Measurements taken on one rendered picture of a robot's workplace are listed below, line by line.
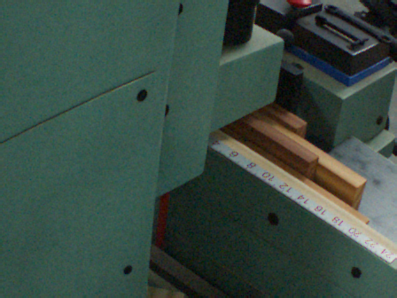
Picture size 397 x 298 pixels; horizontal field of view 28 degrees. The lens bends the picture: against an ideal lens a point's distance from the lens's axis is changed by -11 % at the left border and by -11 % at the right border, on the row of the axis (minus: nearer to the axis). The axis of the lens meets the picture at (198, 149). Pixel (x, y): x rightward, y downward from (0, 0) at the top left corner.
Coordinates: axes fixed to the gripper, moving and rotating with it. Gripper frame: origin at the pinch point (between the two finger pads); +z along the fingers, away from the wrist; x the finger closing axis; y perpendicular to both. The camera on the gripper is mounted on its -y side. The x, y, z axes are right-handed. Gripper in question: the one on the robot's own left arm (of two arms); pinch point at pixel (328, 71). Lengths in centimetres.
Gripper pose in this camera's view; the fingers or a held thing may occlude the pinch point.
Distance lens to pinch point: 122.3
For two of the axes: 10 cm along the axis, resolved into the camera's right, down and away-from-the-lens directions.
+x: -6.8, -5.3, 5.1
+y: 2.0, 5.3, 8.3
